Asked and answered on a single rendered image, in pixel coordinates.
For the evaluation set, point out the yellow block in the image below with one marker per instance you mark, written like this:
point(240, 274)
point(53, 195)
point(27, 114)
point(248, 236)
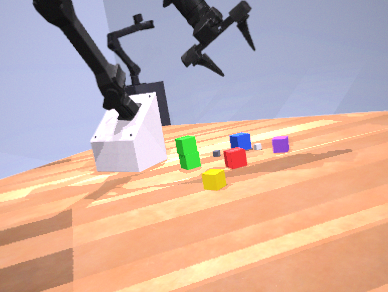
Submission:
point(214, 179)

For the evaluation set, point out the red block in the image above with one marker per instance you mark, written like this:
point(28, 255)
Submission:
point(235, 158)

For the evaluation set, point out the green block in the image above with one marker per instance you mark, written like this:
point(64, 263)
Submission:
point(190, 161)
point(186, 145)

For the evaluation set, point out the blue block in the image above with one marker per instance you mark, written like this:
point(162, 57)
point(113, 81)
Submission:
point(240, 140)

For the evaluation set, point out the purple block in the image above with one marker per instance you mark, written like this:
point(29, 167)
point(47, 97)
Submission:
point(280, 144)

